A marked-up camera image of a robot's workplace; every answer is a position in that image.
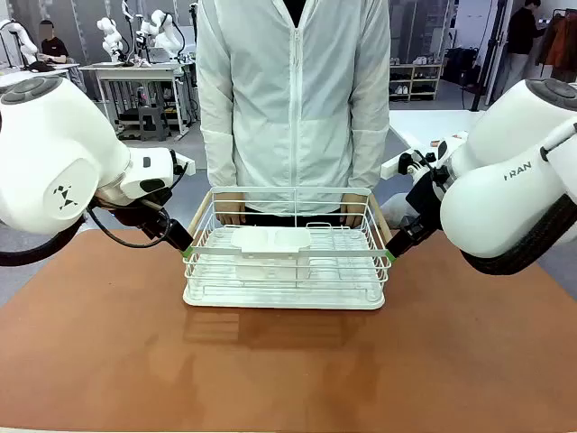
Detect white drain tray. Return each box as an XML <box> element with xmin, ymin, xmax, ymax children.
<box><xmin>182</xmin><ymin>286</ymin><xmax>387</xmax><ymax>310</ymax></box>

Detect person's left forearm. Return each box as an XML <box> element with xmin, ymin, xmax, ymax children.
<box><xmin>346</xmin><ymin>127</ymin><xmax>391</xmax><ymax>199</ymax></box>

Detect white plastic cutlery holder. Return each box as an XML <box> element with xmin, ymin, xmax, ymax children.
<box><xmin>230</xmin><ymin>226</ymin><xmax>313</xmax><ymax>281</ymax></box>

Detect black braided right arm sleeve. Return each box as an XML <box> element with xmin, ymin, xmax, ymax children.
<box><xmin>459</xmin><ymin>193</ymin><xmax>577</xmax><ymax>277</ymax></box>

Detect black stand pole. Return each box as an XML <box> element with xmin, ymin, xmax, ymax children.
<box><xmin>470</xmin><ymin>0</ymin><xmax>511</xmax><ymax>113</ymax></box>

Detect white wire dish rack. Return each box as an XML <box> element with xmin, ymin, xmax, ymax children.
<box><xmin>182</xmin><ymin>187</ymin><xmax>394</xmax><ymax>304</ymax></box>

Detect person's left hand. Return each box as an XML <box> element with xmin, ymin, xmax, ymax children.
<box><xmin>340</xmin><ymin>194</ymin><xmax>371</xmax><ymax>228</ymax></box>

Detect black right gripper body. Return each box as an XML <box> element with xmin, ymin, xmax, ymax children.
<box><xmin>404</xmin><ymin>170</ymin><xmax>451</xmax><ymax>235</ymax></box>

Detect grey step stool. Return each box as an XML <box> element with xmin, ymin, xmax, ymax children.
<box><xmin>137</xmin><ymin>106</ymin><xmax>171</xmax><ymax>142</ymax></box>

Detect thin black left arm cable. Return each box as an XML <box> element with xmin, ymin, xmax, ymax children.
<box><xmin>87</xmin><ymin>161</ymin><xmax>189</xmax><ymax>250</ymax></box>

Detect black braided left arm sleeve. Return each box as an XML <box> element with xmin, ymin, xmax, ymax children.
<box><xmin>0</xmin><ymin>215</ymin><xmax>87</xmax><ymax>268</ymax></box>

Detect large white table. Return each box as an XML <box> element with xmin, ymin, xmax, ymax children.
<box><xmin>387</xmin><ymin>109</ymin><xmax>487</xmax><ymax>157</ymax></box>

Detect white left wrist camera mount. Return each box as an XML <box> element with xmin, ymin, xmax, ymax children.
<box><xmin>172</xmin><ymin>151</ymin><xmax>197</xmax><ymax>177</ymax></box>

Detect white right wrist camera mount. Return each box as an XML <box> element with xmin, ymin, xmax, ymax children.
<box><xmin>380</xmin><ymin>143</ymin><xmax>452</xmax><ymax>182</ymax></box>

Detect black braided arm sleeve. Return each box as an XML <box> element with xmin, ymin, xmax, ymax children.
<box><xmin>459</xmin><ymin>193</ymin><xmax>577</xmax><ymax>277</ymax></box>
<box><xmin>0</xmin><ymin>215</ymin><xmax>87</xmax><ymax>268</ymax></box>

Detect hanging brown orange clothes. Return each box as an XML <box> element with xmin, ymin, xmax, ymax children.
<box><xmin>536</xmin><ymin>10</ymin><xmax>577</xmax><ymax>83</ymax></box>

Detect person in white jacket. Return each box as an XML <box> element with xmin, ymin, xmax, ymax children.
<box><xmin>196</xmin><ymin>0</ymin><xmax>391</xmax><ymax>226</ymax></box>

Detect person's right forearm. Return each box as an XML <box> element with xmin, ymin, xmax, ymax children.
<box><xmin>200</xmin><ymin>128</ymin><xmax>247</xmax><ymax>199</ymax></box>

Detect person's right hand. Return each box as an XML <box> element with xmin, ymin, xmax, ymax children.
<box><xmin>215</xmin><ymin>193</ymin><xmax>247</xmax><ymax>226</ymax></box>

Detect wooden shoe rack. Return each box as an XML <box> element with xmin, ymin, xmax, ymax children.
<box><xmin>388</xmin><ymin>62</ymin><xmax>445</xmax><ymax>102</ymax></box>

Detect standing person in dark top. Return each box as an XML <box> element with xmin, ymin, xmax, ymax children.
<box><xmin>503</xmin><ymin>0</ymin><xmax>549</xmax><ymax>94</ymax></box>

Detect seated person in black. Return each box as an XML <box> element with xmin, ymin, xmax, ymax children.
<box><xmin>37</xmin><ymin>19</ymin><xmax>71</xmax><ymax>65</ymax></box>

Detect white plastic bag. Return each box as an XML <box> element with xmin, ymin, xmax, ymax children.
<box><xmin>380</xmin><ymin>191</ymin><xmax>423</xmax><ymax>230</ymax></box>

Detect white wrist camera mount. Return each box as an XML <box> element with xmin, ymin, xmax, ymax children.
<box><xmin>172</xmin><ymin>151</ymin><xmax>197</xmax><ymax>177</ymax></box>
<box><xmin>380</xmin><ymin>143</ymin><xmax>452</xmax><ymax>182</ymax></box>

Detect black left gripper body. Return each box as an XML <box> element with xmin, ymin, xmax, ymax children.
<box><xmin>114</xmin><ymin>191</ymin><xmax>176</xmax><ymax>240</ymax></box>

